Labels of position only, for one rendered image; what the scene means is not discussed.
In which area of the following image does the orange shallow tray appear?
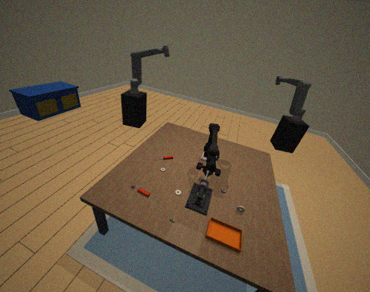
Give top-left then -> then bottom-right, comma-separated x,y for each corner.
205,217 -> 243,253

